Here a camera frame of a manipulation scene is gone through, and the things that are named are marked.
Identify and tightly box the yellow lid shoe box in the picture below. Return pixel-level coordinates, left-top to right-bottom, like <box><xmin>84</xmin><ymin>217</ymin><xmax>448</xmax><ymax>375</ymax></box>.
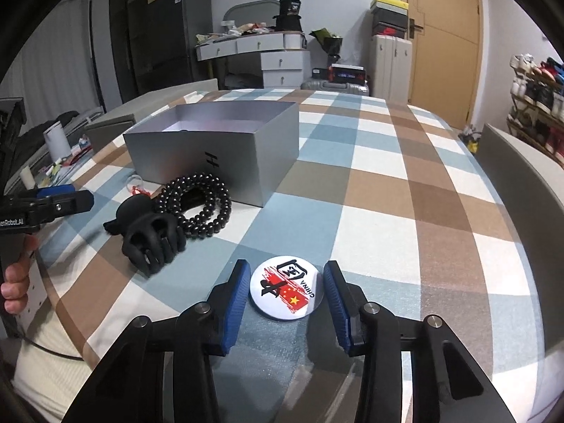
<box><xmin>369</xmin><ymin>0</ymin><xmax>410</xmax><ymax>12</ymax></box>

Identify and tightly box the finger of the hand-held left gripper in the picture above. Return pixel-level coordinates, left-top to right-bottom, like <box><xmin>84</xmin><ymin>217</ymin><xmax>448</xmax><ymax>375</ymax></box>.
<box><xmin>36</xmin><ymin>184</ymin><xmax>95</xmax><ymax>222</ymax></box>

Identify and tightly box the wooden shoe rack with shoes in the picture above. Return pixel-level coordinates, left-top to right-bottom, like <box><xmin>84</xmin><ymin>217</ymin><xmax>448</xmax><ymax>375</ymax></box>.
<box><xmin>507</xmin><ymin>53</ymin><xmax>564</xmax><ymax>164</ymax></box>

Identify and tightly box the person's cream sweater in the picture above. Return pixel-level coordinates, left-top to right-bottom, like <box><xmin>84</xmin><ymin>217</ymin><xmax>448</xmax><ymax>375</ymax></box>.
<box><xmin>9</xmin><ymin>313</ymin><xmax>94</xmax><ymax>423</ymax></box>

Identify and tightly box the clear bulb ornament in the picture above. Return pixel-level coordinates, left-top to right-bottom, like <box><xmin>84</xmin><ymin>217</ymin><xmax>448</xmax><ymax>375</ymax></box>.
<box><xmin>128</xmin><ymin>174</ymin><xmax>153</xmax><ymax>197</ymax></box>

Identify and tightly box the yellow toy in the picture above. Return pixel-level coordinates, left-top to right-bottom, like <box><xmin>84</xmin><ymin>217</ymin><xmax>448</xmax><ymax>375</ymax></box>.
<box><xmin>458</xmin><ymin>125</ymin><xmax>483</xmax><ymax>155</ymax></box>

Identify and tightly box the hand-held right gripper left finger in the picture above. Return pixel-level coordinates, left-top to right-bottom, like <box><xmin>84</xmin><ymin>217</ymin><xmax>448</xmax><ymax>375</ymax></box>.
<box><xmin>62</xmin><ymin>259</ymin><xmax>252</xmax><ymax>423</ymax></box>

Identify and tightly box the black hair claw clip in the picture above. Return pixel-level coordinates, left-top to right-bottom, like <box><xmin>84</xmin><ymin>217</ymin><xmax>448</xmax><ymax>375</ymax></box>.
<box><xmin>103</xmin><ymin>197</ymin><xmax>188</xmax><ymax>278</ymax></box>

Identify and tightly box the wooden door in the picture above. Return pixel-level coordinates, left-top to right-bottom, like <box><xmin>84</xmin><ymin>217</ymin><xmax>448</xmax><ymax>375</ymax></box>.
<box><xmin>399</xmin><ymin>0</ymin><xmax>483</xmax><ymax>130</ymax></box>

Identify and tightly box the black shoe box red logo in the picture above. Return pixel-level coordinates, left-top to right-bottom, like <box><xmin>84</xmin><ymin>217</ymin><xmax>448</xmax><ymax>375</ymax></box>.
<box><xmin>372</xmin><ymin>22</ymin><xmax>410</xmax><ymax>37</ymax></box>

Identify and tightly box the person's left hand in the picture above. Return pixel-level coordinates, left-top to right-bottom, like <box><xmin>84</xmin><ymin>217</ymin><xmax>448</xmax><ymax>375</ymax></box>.
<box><xmin>0</xmin><ymin>234</ymin><xmax>39</xmax><ymax>314</ymax></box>

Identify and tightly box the silver cardboard box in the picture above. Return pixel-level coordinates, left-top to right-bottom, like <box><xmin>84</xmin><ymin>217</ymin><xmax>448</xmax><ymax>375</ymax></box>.
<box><xmin>123</xmin><ymin>100</ymin><xmax>300</xmax><ymax>208</ymax></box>

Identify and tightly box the round white printed badge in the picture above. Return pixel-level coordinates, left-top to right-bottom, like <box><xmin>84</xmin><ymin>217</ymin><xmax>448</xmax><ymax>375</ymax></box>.
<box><xmin>249</xmin><ymin>256</ymin><xmax>327</xmax><ymax>320</ymax></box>

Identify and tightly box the black and red box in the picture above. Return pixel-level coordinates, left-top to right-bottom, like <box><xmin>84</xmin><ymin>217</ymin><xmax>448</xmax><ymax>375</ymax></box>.
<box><xmin>330</xmin><ymin>64</ymin><xmax>367</xmax><ymax>84</ymax></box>

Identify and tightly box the green wrapped bouquet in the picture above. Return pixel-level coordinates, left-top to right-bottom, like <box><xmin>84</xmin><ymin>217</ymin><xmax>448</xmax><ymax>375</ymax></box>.
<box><xmin>309</xmin><ymin>27</ymin><xmax>344</xmax><ymax>65</ymax></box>

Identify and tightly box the dark wardrobe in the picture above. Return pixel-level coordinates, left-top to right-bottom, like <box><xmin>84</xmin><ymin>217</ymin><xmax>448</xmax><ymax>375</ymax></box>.
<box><xmin>90</xmin><ymin>0</ymin><xmax>212</xmax><ymax>106</ymax></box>

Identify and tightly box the checkered tablecloth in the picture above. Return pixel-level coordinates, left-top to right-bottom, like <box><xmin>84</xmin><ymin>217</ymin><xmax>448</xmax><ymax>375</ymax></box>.
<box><xmin>33</xmin><ymin>89</ymin><xmax>540</xmax><ymax>423</ymax></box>

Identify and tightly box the white curtain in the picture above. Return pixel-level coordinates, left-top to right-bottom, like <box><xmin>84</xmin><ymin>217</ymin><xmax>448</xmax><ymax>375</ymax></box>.
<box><xmin>0</xmin><ymin>31</ymin><xmax>106</xmax><ymax>113</ymax></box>

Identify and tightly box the silver suitcase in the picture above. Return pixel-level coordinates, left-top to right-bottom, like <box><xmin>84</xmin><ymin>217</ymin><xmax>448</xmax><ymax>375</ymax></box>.
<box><xmin>301</xmin><ymin>80</ymin><xmax>370</xmax><ymax>98</ymax></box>

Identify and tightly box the white dressing table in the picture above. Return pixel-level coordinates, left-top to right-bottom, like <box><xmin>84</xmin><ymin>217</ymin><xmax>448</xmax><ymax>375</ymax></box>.
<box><xmin>196</xmin><ymin>31</ymin><xmax>311</xmax><ymax>89</ymax></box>

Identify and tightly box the white perforated panel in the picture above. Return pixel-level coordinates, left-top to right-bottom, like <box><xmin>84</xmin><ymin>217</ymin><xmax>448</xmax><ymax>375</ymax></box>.
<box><xmin>18</xmin><ymin>247</ymin><xmax>54</xmax><ymax>340</ymax></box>

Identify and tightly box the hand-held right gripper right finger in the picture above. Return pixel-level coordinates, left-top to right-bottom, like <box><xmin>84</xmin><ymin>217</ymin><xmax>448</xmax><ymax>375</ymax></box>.
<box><xmin>323</xmin><ymin>260</ymin><xmax>507</xmax><ymax>423</ymax></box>

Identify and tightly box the black bead necklace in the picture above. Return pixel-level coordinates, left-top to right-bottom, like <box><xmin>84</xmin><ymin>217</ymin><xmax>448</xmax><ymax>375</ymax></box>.
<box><xmin>154</xmin><ymin>174</ymin><xmax>233</xmax><ymax>241</ymax></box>

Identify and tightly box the white cylinder humidifier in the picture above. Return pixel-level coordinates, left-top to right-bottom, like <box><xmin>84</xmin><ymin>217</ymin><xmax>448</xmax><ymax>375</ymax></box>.
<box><xmin>43</xmin><ymin>124</ymin><xmax>71</xmax><ymax>161</ymax></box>

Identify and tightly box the arched mirror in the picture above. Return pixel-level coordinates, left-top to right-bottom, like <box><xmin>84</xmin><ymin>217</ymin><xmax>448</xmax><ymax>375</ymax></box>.
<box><xmin>222</xmin><ymin>1</ymin><xmax>283</xmax><ymax>31</ymax></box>

